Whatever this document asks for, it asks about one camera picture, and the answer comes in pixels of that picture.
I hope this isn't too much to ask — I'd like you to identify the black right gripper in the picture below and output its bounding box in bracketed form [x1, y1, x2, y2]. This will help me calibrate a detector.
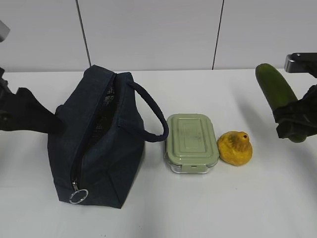
[273, 85, 317, 138]

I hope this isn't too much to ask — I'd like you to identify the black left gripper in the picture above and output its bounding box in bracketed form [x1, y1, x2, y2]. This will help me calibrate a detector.
[0, 67, 65, 133]

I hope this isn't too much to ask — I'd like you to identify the green cucumber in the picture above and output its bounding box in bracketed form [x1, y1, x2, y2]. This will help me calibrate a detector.
[255, 63, 307, 143]

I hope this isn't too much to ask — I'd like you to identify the yellow pear shaped fruit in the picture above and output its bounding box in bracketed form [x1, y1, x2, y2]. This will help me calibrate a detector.
[217, 131, 253, 166]

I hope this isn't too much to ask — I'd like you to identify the navy blue lunch bag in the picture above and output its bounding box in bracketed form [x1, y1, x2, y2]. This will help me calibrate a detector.
[48, 65, 169, 208]

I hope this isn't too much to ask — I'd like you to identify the green lidded glass container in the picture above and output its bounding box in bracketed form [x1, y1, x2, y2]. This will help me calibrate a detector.
[164, 114, 219, 174]

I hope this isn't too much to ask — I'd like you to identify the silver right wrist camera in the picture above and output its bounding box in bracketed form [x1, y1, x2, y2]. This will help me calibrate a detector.
[284, 53, 317, 78]

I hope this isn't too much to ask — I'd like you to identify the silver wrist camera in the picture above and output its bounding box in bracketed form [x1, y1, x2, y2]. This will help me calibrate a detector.
[0, 20, 10, 42]
[284, 53, 317, 78]

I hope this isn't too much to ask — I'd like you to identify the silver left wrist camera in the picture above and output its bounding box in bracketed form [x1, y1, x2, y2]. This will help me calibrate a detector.
[0, 20, 10, 42]

